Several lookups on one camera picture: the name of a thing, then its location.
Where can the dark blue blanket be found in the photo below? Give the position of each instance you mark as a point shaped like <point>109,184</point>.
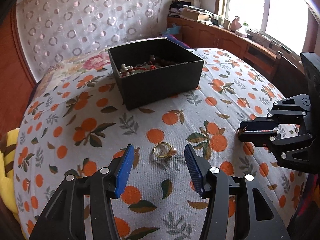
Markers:
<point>176,41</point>

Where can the green jade bangle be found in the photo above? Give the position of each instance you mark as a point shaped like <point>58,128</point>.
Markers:
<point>140,69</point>

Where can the floral bed quilt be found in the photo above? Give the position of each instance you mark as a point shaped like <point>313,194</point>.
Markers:
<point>71,69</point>

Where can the yellow striped plush toy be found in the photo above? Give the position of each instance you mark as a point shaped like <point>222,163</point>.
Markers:
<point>8,147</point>

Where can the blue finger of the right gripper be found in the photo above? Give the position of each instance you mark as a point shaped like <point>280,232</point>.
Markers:
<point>258,125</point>
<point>258,139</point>

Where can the circle pattern sheer curtain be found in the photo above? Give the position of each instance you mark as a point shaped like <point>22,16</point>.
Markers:
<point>52,31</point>

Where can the brown louvered wardrobe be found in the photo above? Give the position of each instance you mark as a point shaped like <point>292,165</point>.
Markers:
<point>17,82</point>

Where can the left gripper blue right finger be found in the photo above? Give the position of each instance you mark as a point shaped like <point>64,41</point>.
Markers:
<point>198,168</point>

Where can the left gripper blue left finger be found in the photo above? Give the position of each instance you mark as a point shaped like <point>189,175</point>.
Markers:
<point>123,170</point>

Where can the cardboard box on cabinet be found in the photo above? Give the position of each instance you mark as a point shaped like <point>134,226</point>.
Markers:
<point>194,16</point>

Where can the pink ceramic vase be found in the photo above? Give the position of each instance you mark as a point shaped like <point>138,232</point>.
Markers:
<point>235,24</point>

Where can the black square jewelry box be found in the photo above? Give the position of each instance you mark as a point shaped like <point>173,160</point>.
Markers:
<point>178,70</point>

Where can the orange print white cloth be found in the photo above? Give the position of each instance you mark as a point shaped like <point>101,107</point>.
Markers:
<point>80,126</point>

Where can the wooden side cabinet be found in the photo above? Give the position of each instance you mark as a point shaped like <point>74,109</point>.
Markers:
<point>200,35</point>

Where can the window with wooden frame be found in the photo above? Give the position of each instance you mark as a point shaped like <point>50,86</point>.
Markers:
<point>292,23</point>

